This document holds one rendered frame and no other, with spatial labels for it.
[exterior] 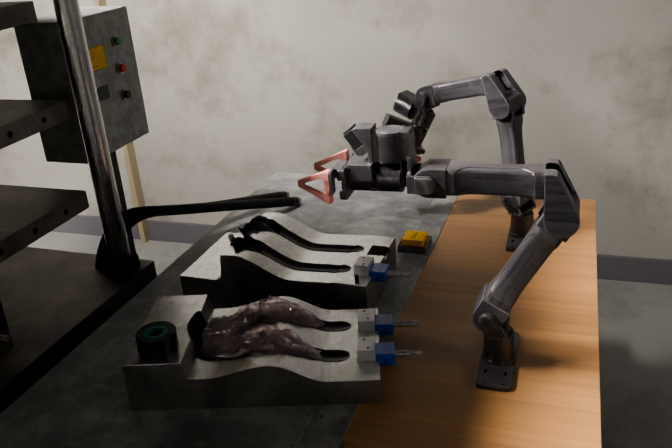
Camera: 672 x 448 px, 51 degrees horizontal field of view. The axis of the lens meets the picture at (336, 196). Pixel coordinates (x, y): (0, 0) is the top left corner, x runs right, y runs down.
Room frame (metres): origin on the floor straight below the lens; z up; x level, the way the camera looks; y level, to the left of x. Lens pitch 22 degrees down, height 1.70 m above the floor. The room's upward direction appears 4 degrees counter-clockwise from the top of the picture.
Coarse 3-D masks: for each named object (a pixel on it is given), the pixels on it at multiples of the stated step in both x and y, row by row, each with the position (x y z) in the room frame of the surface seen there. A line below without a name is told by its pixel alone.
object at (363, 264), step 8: (360, 256) 1.51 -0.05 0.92; (368, 256) 1.51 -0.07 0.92; (360, 264) 1.47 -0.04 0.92; (368, 264) 1.47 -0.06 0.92; (376, 264) 1.49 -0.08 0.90; (384, 264) 1.49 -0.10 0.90; (360, 272) 1.47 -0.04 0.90; (368, 272) 1.46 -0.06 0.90; (376, 272) 1.46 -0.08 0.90; (384, 272) 1.45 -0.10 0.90; (392, 272) 1.46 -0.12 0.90; (400, 272) 1.46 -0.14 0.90; (376, 280) 1.46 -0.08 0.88; (384, 280) 1.45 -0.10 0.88
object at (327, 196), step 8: (336, 168) 1.28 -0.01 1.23; (312, 176) 1.29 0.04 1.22; (320, 176) 1.27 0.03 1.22; (328, 176) 1.26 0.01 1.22; (336, 176) 1.28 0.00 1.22; (304, 184) 1.30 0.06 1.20; (328, 184) 1.26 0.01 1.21; (312, 192) 1.29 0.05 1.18; (320, 192) 1.29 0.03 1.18; (328, 192) 1.26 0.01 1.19; (328, 200) 1.26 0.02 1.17
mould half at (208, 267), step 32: (288, 224) 1.72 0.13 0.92; (224, 256) 1.55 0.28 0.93; (256, 256) 1.55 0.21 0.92; (288, 256) 1.59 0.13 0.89; (320, 256) 1.59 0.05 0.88; (352, 256) 1.57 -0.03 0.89; (192, 288) 1.58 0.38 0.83; (224, 288) 1.55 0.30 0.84; (256, 288) 1.52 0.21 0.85; (288, 288) 1.49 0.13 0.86; (320, 288) 1.46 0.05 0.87; (352, 288) 1.43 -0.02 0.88; (384, 288) 1.55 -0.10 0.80
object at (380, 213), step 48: (336, 192) 2.22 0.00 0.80; (384, 192) 2.19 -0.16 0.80; (432, 240) 1.80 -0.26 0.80; (144, 288) 1.65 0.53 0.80; (96, 336) 1.44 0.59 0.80; (384, 336) 1.34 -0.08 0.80; (48, 384) 1.26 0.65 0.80; (96, 384) 1.25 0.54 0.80; (0, 432) 1.12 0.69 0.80; (48, 432) 1.11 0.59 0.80; (96, 432) 1.09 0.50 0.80; (144, 432) 1.08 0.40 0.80; (192, 432) 1.07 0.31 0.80; (240, 432) 1.06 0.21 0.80; (288, 432) 1.05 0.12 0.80; (336, 432) 1.04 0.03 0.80
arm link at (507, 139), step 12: (516, 96) 1.81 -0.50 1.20; (516, 108) 1.80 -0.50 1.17; (504, 120) 1.80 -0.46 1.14; (516, 120) 1.80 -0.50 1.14; (504, 132) 1.80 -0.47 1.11; (516, 132) 1.79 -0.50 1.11; (504, 144) 1.80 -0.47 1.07; (516, 144) 1.79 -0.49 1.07; (504, 156) 1.80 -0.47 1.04; (516, 156) 1.78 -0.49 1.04
